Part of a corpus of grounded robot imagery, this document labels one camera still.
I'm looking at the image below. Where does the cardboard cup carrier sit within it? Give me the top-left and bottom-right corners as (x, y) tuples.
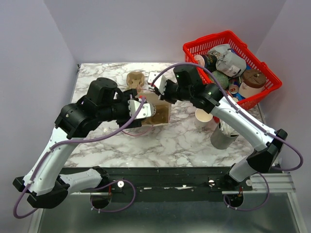
(142, 105), (170, 126)
(126, 71), (145, 92)

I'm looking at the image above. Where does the aluminium rail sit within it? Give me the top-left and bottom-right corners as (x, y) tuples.
(81, 173), (295, 196)

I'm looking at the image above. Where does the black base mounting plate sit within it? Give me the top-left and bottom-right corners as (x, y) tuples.
(50, 166), (253, 203)

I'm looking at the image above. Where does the grey white plastic bag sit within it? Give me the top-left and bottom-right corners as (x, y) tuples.
(208, 44), (246, 77)

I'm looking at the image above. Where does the grey metal straw holder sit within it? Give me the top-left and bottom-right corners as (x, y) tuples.
(210, 123), (239, 150)

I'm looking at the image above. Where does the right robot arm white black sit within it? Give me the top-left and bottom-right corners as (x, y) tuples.
(152, 63), (287, 190)

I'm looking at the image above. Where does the pink paper bag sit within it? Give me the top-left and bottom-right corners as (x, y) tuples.
(121, 87), (172, 137)

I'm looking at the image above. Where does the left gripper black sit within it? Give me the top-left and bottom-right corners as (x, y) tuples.
(97, 88), (142, 129)

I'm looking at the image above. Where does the red plastic basket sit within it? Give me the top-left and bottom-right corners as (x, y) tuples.
(183, 31), (282, 110)

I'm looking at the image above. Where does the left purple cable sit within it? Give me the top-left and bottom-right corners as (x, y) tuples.
(12, 96), (147, 218)

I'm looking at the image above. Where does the purple cable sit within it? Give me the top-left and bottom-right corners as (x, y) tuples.
(151, 62), (304, 213)
(12, 96), (147, 218)

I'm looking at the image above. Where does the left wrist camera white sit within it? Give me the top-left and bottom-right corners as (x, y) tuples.
(128, 95), (156, 119)

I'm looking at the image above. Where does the dark noodle cup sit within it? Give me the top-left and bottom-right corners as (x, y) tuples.
(194, 54), (217, 72)

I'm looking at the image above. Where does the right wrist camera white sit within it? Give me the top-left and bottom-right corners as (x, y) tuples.
(147, 72), (168, 95)

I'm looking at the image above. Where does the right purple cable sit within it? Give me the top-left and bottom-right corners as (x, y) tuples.
(151, 62), (304, 213)

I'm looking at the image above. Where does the white wrapped straws bundle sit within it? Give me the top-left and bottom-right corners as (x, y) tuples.
(220, 120), (239, 136)

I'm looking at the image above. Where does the brown lid tub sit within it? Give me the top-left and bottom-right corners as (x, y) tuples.
(239, 69), (266, 98)

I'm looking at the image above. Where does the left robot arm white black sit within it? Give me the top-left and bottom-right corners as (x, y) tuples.
(13, 77), (149, 209)

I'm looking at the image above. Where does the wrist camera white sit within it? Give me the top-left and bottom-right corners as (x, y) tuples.
(147, 72), (168, 95)
(128, 95), (156, 119)

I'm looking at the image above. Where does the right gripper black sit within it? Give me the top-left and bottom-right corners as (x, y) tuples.
(155, 79), (191, 105)

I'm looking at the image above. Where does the white paper cup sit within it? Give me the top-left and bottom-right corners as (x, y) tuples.
(194, 109), (213, 129)

